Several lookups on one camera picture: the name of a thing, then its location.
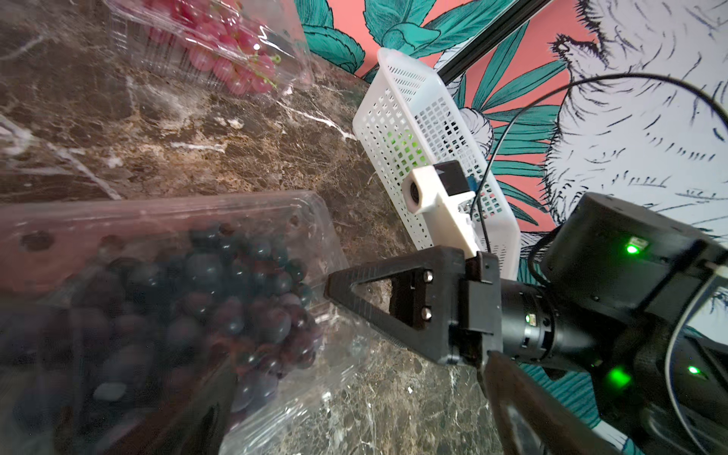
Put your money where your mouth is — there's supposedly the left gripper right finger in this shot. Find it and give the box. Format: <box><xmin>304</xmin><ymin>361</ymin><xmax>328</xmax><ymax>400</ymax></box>
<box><xmin>483</xmin><ymin>351</ymin><xmax>617</xmax><ymax>454</ymax></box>

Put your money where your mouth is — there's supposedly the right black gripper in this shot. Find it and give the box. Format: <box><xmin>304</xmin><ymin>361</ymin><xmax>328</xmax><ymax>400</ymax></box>
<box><xmin>324</xmin><ymin>246</ymin><xmax>609</xmax><ymax>373</ymax></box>

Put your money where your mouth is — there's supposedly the green grape bunch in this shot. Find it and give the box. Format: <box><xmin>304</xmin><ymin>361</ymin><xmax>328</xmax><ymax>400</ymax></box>
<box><xmin>384</xmin><ymin>129</ymin><xmax>431</xmax><ymax>176</ymax></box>

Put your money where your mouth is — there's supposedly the clear plastic clamshell container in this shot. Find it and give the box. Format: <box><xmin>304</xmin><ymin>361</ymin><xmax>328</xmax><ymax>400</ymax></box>
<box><xmin>105</xmin><ymin>1</ymin><xmax>313</xmax><ymax>98</ymax></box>

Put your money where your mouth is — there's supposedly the white plastic perforated basket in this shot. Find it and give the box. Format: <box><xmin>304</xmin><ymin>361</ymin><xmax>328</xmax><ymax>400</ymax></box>
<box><xmin>353</xmin><ymin>49</ymin><xmax>521</xmax><ymax>281</ymax></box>

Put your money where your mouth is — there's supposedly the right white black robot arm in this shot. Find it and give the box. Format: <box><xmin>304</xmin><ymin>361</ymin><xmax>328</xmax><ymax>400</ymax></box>
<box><xmin>325</xmin><ymin>193</ymin><xmax>727</xmax><ymax>454</ymax></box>

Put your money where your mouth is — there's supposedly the red grape bunch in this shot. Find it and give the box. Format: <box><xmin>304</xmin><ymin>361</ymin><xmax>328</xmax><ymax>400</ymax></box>
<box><xmin>141</xmin><ymin>1</ymin><xmax>282</xmax><ymax>97</ymax></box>

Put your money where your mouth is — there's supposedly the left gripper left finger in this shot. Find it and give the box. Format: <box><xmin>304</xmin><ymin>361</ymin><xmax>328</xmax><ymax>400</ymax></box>
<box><xmin>102</xmin><ymin>355</ymin><xmax>237</xmax><ymax>454</ymax></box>

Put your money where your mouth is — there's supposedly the right black frame post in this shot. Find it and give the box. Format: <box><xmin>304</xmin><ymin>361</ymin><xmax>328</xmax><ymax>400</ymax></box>
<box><xmin>438</xmin><ymin>0</ymin><xmax>551</xmax><ymax>85</ymax></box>

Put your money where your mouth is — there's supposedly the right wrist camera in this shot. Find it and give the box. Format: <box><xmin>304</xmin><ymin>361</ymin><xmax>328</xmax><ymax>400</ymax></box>
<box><xmin>402</xmin><ymin>160</ymin><xmax>480</xmax><ymax>259</ymax></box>

